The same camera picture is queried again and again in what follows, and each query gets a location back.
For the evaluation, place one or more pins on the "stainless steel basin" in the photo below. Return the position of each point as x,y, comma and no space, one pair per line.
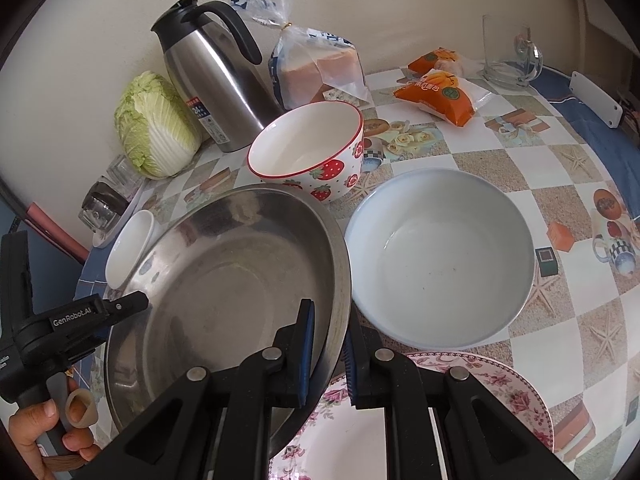
210,285

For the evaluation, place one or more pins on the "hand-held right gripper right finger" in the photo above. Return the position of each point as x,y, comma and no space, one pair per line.
352,367

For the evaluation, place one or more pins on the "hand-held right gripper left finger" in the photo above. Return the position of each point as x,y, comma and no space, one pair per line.
306,355

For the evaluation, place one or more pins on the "white floral tray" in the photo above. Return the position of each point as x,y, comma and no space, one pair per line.
117,232

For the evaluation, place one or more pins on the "small white bowl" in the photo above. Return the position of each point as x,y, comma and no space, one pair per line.
127,250

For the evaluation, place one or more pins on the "stainless steel thermos jug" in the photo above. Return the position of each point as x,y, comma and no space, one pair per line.
210,80

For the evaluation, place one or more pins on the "napa cabbage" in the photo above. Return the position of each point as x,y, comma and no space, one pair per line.
155,125

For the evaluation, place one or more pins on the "glass teapot with dark lid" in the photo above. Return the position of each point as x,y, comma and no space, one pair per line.
100,205

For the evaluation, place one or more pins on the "floral rimmed plate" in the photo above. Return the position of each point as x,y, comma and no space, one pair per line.
520,400

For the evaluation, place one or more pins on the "clear glass tumbler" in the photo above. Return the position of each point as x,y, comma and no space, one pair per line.
122,172

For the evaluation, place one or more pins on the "person's left hand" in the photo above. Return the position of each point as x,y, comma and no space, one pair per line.
32,427

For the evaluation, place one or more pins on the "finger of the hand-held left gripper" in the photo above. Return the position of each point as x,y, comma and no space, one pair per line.
127,304

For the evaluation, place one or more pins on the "bagged sliced bread loaf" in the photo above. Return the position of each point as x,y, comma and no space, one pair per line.
320,70

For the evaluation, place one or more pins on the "patterned checkered oilcloth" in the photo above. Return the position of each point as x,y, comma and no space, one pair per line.
550,310

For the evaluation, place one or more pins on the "clear glass mug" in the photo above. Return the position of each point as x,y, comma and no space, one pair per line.
505,67

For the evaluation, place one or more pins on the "pink chair frame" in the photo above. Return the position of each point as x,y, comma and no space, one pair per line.
55,230

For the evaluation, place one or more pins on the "white power strip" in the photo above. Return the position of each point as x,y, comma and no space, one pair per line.
595,97

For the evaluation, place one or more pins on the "pale blue bowl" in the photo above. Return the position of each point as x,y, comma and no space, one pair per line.
440,260

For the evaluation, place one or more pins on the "strawberry print bowl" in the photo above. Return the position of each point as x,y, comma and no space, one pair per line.
305,140

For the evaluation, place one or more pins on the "orange snack packet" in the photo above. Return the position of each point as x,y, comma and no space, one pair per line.
432,60
440,97

